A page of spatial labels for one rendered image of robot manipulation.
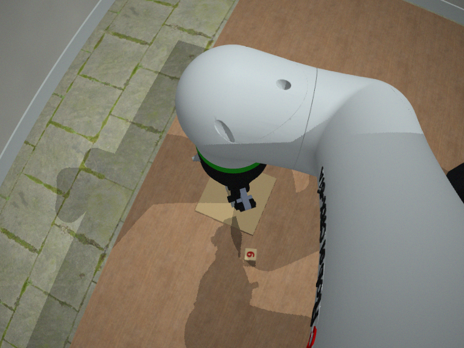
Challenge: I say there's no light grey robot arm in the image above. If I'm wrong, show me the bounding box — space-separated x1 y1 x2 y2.
175 44 464 348

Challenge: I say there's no beige square mat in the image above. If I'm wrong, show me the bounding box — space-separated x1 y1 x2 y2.
195 173 276 235

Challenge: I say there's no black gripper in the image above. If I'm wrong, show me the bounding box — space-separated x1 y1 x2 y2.
223 181 256 212

